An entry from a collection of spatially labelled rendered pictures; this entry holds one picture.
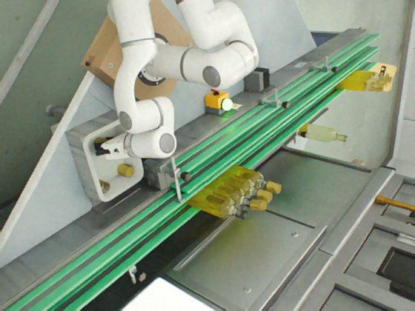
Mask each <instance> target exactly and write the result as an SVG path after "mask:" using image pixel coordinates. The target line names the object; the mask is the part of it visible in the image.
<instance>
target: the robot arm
mask: <svg viewBox="0 0 415 311"><path fill-rule="evenodd" d="M150 1H151V0H109V2H108V4H107V13H108V15H109V17H110V19H111V21H112V22H113V23H114V24H115V25H116V26H117V32H118V36H119V41H120V45H121V49H122V54H123V62H122V64H121V66H120V68H119V69H118V71H117V72H118V73H117V75H116V80H115V84H114V88H113V97H114V101H115V104H116V109H117V113H118V118H119V121H120V123H121V125H122V127H123V128H124V130H125V131H126V132H127V133H122V134H121V135H119V136H117V137H115V138H114V137H107V138H106V139H108V140H109V141H107V142H105V143H102V142H100V143H95V144H94V145H95V154H96V156H102V155H105V154H107V155H106V156H105V157H106V159H107V160H113V159H120V158H127V157H133V158H167V157H170V156H171V155H172V154H173V153H174V151H175V150H176V137H175V135H174V109H173V104H172V102H171V101H170V99H169V98H166V97H164V96H162V97H157V98H148V99H145V100H141V101H136V99H135V95H134V86H135V80H136V77H137V75H138V74H139V73H140V71H141V73H142V75H143V76H144V77H145V78H146V79H147V80H151V81H159V80H161V79H163V78H168V79H173V80H177V81H187V82H193V83H196V84H200V85H204V86H206V87H209V88H210V89H212V90H225V89H227V88H229V87H232V86H233V85H234V84H235V83H237V82H238V81H240V80H242V79H243V78H244V77H245V76H246V75H247V74H250V73H252V71H254V70H255V68H257V66H258V62H259V56H258V50H257V47H256V44H255V43H254V40H253V38H252V34H251V31H250V29H249V27H248V24H247V20H246V19H245V16H244V14H243V13H242V11H241V9H240V8H239V7H237V6H236V5H235V3H233V2H231V1H218V2H217V3H215V4H214V3H213V1H212V0H175V1H176V5H177V7H178V8H179V10H180V13H181V14H182V18H183V20H184V21H185V24H186V26H187V30H188V32H189V33H190V35H191V37H192V39H193V42H194V44H195V45H196V46H197V47H183V46H176V45H169V44H165V43H164V41H163V40H161V39H156V38H155V34H154V31H153V24H152V16H151V12H150V6H149V3H150ZM222 42H224V43H225V45H226V47H224V48H222V49H221V50H217V51H216V52H213V53H210V52H208V51H206V50H209V49H211V48H213V47H215V46H216V45H218V44H221V43H222ZM198 47H199V48H198Z"/></svg>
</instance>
